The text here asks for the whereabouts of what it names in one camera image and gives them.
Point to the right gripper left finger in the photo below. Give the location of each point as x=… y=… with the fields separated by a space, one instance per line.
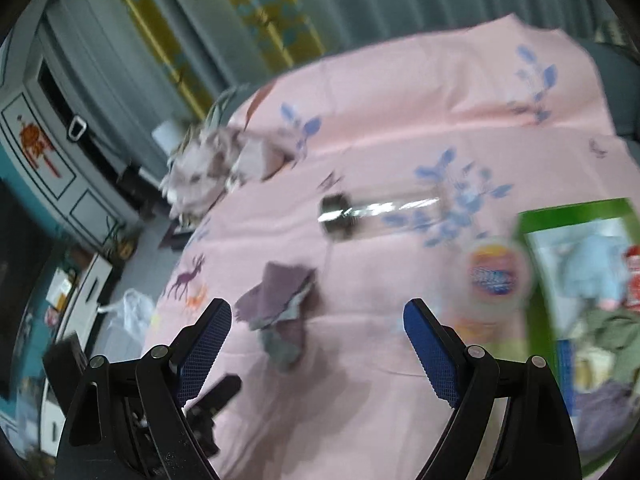
x=126 y=419

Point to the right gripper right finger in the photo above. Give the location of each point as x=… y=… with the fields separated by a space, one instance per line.
x=536 y=439

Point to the cream yellow plush toy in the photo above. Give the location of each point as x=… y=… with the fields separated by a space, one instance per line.
x=592 y=368

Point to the olive green soft cloth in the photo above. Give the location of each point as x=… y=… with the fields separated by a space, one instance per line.
x=614 y=331

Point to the red white snack packet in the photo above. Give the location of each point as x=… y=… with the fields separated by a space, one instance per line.
x=632 y=296

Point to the light blue plush toy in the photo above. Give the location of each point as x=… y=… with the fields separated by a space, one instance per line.
x=595 y=268

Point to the purple grey towel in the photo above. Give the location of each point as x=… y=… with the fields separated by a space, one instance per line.
x=274 y=309

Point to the blue white tissue packet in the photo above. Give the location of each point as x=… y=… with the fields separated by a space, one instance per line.
x=565 y=372

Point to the white plastic bag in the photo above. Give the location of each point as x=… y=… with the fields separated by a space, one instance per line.
x=134 y=311

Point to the pink wet wipes canister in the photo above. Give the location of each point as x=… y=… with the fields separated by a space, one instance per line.
x=491 y=283

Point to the green white cardboard box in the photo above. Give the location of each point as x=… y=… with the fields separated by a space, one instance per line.
x=602 y=419

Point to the pink patterned bed sheet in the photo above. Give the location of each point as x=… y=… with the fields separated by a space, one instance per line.
x=503 y=117

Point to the crumpled pink floral cloth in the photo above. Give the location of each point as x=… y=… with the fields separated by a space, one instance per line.
x=211 y=163

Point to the white paper roll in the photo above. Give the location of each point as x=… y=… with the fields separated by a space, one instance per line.
x=169 y=135

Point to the grey cabinet with drawers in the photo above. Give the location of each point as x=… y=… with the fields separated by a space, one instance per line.
x=57 y=172

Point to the grey sofa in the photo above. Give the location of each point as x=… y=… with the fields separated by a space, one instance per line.
x=619 y=72

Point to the grey curtain yellow band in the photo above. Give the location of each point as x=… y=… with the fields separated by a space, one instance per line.
x=128 y=65

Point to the striped patterned cushion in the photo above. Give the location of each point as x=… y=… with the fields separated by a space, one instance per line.
x=613 y=32

